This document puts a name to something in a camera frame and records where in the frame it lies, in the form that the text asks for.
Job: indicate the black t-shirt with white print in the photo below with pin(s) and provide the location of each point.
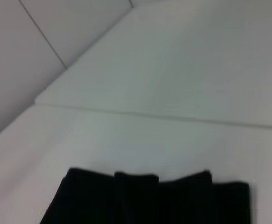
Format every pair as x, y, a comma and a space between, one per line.
138, 200

